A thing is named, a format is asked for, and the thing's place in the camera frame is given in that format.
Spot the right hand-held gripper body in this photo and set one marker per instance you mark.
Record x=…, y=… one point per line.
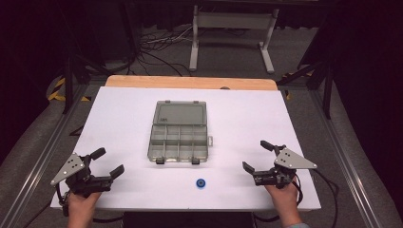
x=283, y=167

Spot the person's right hand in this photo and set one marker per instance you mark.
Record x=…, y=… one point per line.
x=283, y=198

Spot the black tripod stand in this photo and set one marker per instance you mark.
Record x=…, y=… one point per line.
x=316, y=76
x=77, y=66

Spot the white metal stand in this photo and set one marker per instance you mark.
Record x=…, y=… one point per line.
x=233, y=34

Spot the white table mat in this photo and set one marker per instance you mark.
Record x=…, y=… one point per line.
x=133, y=126

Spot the clear plastic compartment box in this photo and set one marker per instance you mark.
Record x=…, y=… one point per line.
x=179, y=131

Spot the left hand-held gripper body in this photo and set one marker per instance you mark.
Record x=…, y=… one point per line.
x=76, y=175

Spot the person's left hand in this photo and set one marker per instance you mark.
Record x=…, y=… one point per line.
x=83, y=205

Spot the yellow black hazard tape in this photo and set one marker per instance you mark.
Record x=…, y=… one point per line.
x=60, y=91

